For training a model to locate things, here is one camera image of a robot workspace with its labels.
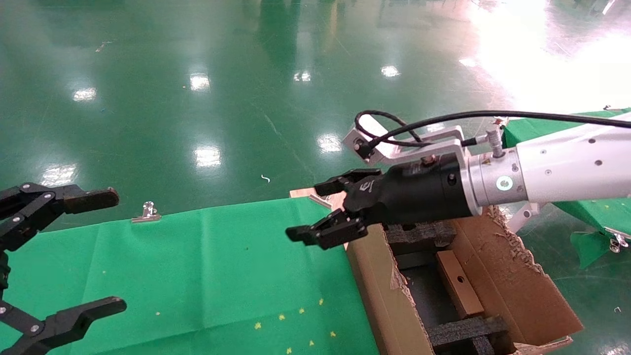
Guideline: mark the black foam insert block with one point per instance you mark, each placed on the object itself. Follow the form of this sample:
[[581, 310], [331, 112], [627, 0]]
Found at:
[[453, 333], [424, 236]]

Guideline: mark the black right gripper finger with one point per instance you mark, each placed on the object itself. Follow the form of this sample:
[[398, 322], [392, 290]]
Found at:
[[330, 231], [340, 183]]

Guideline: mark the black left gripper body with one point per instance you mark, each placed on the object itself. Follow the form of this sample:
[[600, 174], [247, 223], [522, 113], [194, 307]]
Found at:
[[4, 271]]

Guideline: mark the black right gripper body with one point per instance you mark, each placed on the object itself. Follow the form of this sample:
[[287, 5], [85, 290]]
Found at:
[[414, 195]]

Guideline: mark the large open cardboard carton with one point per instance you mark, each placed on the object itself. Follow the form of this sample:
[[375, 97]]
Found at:
[[374, 296]]

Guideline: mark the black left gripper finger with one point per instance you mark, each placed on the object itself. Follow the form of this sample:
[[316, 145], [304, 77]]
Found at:
[[69, 323], [88, 201]]

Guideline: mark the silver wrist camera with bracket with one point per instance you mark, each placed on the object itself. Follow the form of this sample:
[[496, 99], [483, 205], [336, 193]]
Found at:
[[394, 153]]

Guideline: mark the black foam carton liner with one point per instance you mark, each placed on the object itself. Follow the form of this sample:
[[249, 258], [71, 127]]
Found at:
[[424, 296]]

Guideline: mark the small brown cardboard box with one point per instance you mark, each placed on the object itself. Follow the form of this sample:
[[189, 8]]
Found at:
[[461, 301]]

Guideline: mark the large green tablecloth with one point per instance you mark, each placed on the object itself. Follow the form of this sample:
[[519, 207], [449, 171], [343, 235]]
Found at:
[[197, 271]]

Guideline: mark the green tablecloth with hanging corner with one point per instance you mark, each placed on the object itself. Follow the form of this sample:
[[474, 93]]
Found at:
[[542, 129]]

